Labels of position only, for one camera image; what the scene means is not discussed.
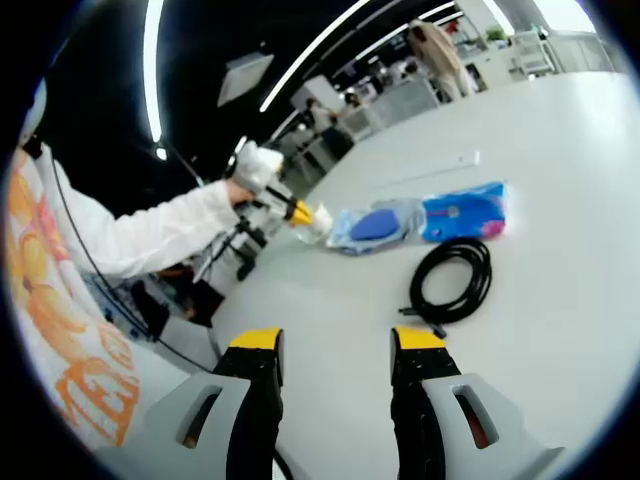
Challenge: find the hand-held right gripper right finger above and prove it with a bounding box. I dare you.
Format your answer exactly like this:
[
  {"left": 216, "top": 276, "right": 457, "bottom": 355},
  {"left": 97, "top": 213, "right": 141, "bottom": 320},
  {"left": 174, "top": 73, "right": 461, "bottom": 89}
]
[{"left": 389, "top": 324, "right": 566, "bottom": 480}]

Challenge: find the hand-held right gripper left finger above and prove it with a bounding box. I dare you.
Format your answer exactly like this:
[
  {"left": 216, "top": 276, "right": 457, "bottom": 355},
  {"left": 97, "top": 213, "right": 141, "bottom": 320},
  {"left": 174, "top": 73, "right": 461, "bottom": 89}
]
[{"left": 142, "top": 327, "right": 286, "bottom": 480}]

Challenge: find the clear plastic water bottle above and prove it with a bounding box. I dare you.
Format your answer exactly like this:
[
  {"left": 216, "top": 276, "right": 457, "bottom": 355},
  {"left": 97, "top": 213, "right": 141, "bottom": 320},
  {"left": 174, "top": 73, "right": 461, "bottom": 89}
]
[{"left": 291, "top": 202, "right": 335, "bottom": 246}]

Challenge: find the blue paddle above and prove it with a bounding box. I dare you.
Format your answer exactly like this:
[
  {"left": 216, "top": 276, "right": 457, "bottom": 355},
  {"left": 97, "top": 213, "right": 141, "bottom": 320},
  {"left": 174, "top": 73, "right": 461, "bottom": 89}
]
[{"left": 325, "top": 197, "right": 426, "bottom": 256}]

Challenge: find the blue tissue packet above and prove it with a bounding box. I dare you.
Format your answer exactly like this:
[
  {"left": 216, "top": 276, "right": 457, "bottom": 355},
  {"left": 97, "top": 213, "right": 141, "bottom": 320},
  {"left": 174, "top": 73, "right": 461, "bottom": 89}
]
[{"left": 419, "top": 180, "right": 509, "bottom": 244}]

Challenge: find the clear plastic ruler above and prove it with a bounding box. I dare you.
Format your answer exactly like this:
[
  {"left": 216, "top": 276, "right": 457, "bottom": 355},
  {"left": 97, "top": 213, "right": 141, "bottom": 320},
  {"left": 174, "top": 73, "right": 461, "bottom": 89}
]
[{"left": 372, "top": 149, "right": 482, "bottom": 189}]

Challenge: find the person's left hand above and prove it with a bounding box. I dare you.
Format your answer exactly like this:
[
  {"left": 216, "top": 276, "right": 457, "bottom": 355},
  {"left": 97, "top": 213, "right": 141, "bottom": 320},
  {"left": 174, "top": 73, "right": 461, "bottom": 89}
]
[{"left": 224, "top": 178, "right": 257, "bottom": 207}]

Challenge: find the black tripod stand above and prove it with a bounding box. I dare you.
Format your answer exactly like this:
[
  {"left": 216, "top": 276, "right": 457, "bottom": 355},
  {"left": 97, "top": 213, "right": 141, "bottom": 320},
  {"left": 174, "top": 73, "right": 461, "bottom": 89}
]
[{"left": 192, "top": 214, "right": 269, "bottom": 301}]

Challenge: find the grey ceiling panel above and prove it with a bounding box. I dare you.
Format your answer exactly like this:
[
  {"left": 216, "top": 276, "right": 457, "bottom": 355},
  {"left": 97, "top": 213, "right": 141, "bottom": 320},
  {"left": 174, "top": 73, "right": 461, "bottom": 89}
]
[{"left": 217, "top": 52, "right": 276, "bottom": 109}]

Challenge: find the long ceiling light strip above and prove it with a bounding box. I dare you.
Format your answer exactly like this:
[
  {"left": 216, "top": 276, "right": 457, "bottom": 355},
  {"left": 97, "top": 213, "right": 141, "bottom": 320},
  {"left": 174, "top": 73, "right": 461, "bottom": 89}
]
[
  {"left": 143, "top": 0, "right": 167, "bottom": 144},
  {"left": 259, "top": 0, "right": 374, "bottom": 114}
]

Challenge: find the grey partition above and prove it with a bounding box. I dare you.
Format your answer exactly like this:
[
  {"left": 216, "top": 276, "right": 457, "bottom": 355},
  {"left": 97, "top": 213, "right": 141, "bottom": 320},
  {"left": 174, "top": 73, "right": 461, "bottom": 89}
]
[{"left": 344, "top": 77, "right": 441, "bottom": 139}]

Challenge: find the white table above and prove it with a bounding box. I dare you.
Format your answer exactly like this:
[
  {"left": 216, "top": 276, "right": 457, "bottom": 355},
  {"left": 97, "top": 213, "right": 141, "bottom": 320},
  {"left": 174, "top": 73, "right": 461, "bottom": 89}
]
[{"left": 209, "top": 69, "right": 636, "bottom": 480}]

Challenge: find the person's orange printed shirt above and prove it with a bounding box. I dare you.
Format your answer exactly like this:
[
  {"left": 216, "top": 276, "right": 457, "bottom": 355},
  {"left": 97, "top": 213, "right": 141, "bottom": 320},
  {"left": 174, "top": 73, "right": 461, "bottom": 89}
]
[{"left": 7, "top": 144, "right": 144, "bottom": 449}]

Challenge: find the white worn device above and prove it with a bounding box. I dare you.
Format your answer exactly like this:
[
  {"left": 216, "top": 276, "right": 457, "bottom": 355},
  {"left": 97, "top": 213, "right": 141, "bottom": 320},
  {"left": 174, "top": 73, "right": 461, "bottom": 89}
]
[{"left": 18, "top": 77, "right": 50, "bottom": 159}]

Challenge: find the white cart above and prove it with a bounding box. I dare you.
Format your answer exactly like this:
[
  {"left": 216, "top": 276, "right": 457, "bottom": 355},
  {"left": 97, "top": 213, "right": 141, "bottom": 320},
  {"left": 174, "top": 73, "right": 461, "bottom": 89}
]
[{"left": 509, "top": 32, "right": 564, "bottom": 79}]

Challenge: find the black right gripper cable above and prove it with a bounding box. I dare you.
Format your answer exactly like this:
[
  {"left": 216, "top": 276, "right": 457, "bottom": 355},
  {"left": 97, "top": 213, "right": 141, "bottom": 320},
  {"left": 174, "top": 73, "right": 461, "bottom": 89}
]
[{"left": 48, "top": 149, "right": 216, "bottom": 374}]

